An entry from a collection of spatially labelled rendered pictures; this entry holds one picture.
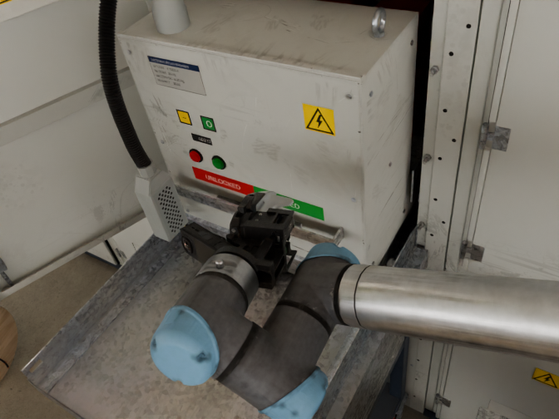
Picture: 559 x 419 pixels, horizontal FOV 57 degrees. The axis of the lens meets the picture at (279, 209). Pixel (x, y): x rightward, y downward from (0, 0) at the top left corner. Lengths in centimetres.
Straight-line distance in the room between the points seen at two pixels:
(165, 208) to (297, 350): 62
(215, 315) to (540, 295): 32
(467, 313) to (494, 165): 49
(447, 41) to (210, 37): 39
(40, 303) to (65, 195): 131
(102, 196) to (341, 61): 80
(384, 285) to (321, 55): 40
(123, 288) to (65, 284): 136
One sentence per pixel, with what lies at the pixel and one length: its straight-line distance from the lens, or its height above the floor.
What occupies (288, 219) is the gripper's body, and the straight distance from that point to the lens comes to 69.
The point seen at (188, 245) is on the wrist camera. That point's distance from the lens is 74.
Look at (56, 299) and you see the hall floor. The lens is 258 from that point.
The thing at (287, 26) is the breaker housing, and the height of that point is 139.
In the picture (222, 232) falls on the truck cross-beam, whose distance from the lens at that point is 121.
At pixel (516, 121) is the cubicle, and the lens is 92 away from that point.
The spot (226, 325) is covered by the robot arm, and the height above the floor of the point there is 132.
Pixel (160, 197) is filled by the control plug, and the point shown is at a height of 108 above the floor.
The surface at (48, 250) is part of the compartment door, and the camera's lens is 143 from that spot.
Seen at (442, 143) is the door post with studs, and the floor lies 116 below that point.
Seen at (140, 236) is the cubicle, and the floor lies 41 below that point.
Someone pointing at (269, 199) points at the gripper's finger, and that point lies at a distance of 78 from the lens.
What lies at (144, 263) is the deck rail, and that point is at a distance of 129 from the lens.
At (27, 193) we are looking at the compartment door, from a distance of 132.
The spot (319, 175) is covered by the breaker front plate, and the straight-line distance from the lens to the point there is 91.
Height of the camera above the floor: 178
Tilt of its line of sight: 44 degrees down
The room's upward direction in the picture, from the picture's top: 11 degrees counter-clockwise
